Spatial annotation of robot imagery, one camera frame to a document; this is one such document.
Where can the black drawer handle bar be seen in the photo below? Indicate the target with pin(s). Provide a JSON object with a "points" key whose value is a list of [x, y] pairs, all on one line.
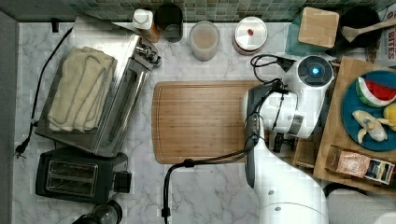
{"points": [[280, 140]]}

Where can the wooden drawer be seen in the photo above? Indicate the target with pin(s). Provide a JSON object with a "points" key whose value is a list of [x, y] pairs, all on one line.
{"points": [[304, 152]]}

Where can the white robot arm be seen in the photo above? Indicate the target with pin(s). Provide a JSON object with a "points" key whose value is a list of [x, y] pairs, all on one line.
{"points": [[274, 113]]}

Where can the wooden drawer cabinet top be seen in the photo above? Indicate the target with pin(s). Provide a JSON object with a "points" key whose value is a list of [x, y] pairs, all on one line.
{"points": [[335, 135]]}

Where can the bamboo cutting board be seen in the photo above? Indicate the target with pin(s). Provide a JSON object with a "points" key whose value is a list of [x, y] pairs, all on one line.
{"points": [[197, 119]]}

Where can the glass jar with grains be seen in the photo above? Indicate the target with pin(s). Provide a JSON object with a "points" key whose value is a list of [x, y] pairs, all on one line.
{"points": [[204, 40]]}

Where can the white lid jar red knob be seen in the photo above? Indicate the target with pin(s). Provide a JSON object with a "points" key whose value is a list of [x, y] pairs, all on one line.
{"points": [[249, 35]]}

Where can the black cup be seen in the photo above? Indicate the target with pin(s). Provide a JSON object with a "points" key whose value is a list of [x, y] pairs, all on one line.
{"points": [[169, 20]]}

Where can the white cap bottle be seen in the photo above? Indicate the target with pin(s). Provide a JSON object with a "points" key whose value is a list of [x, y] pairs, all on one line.
{"points": [[143, 21]]}

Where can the beige folded towel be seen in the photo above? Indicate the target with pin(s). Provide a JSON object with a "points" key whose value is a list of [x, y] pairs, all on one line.
{"points": [[79, 101]]}

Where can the black pepper grinder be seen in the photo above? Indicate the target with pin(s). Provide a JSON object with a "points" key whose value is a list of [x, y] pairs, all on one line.
{"points": [[105, 213]]}

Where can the black two-slot toaster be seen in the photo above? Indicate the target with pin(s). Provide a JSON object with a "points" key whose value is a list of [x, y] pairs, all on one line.
{"points": [[71, 174]]}

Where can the brown tea box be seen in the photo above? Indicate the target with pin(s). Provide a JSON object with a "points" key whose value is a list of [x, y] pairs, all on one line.
{"points": [[347, 162]]}

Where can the blue plate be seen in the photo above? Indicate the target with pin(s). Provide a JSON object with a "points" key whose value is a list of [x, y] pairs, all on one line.
{"points": [[368, 110]]}

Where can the wooden spoon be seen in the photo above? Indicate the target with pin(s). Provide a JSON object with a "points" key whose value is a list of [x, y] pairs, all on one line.
{"points": [[351, 33]]}

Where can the toy peeled banana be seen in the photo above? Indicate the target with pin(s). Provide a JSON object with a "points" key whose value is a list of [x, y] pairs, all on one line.
{"points": [[370, 125]]}

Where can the toy watermelon slice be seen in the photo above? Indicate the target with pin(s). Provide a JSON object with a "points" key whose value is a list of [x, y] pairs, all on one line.
{"points": [[374, 94]]}

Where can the black utensil pot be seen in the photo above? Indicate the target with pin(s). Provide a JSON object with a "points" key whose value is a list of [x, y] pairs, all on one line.
{"points": [[359, 17]]}

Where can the toy yellow lemon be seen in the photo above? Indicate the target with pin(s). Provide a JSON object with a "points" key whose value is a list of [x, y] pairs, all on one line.
{"points": [[389, 113]]}

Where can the snack box with lettering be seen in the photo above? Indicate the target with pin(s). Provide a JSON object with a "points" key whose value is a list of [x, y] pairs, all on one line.
{"points": [[384, 52]]}

